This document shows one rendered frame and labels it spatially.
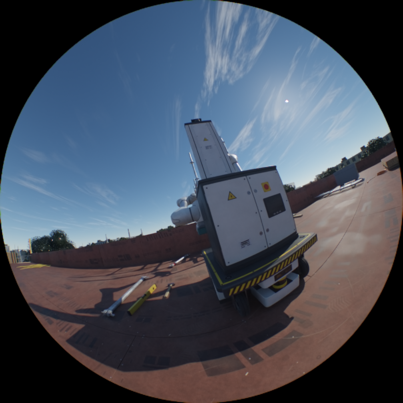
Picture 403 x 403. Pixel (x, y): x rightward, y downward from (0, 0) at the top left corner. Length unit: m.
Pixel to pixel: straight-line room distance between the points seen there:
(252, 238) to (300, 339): 0.61
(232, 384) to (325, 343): 0.37
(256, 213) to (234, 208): 0.13
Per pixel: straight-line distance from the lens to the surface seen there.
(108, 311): 1.30
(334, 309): 0.80
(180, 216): 1.15
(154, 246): 3.16
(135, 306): 1.25
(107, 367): 0.90
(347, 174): 6.45
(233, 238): 0.63
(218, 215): 0.61
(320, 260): 1.20
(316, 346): 0.68
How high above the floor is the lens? 0.62
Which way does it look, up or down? 10 degrees up
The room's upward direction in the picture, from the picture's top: 16 degrees counter-clockwise
